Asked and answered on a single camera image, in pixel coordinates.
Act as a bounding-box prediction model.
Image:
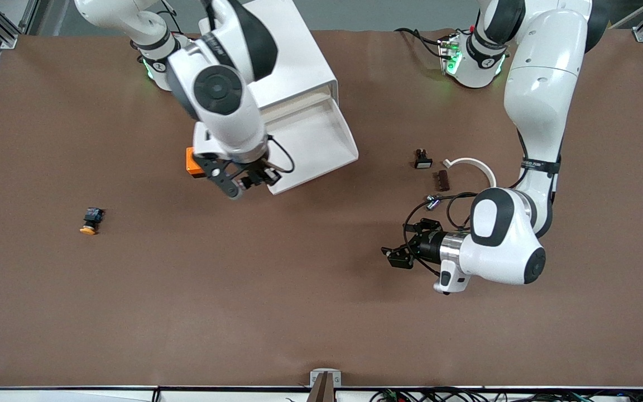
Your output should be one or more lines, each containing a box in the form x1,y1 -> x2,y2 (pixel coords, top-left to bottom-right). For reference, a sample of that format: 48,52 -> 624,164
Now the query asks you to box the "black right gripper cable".
266,134 -> 296,175

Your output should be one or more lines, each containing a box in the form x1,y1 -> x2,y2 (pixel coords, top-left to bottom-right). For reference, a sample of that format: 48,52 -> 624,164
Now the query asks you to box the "yellow cap push button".
79,207 -> 104,236

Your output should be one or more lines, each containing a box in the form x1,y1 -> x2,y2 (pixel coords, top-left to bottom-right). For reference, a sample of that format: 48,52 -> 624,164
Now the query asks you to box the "orange box with hole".
186,147 -> 206,178

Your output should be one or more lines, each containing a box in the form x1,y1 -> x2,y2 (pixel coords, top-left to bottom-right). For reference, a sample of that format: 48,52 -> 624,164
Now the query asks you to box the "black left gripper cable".
402,192 -> 481,275

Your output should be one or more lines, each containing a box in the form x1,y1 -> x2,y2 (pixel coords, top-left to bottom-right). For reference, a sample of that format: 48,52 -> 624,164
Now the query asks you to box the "white table edge panel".
0,386 -> 643,402

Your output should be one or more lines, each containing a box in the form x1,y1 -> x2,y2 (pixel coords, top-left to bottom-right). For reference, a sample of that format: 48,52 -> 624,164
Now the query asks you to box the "white plastic drawer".
263,95 -> 359,195

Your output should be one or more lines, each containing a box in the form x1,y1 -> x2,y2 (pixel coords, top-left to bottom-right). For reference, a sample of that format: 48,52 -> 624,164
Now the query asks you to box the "grey metal bracket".
310,368 -> 342,388

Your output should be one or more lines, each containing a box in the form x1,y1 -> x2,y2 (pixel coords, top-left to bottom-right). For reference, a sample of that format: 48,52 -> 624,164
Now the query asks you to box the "white drawer cabinet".
204,0 -> 340,121

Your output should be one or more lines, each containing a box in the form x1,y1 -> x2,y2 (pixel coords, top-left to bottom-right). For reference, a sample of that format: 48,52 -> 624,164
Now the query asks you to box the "black arm base cable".
394,27 -> 449,59

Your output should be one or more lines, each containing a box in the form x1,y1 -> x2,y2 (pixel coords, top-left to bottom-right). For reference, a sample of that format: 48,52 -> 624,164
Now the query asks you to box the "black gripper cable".
266,134 -> 296,175
402,192 -> 481,275

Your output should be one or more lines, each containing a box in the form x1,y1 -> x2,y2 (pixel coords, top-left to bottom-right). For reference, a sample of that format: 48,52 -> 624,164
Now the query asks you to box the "black cable tangle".
369,387 -> 643,402

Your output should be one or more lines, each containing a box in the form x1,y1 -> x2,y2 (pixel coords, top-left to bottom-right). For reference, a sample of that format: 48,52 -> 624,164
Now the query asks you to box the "white curved plastic bracket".
443,157 -> 498,189

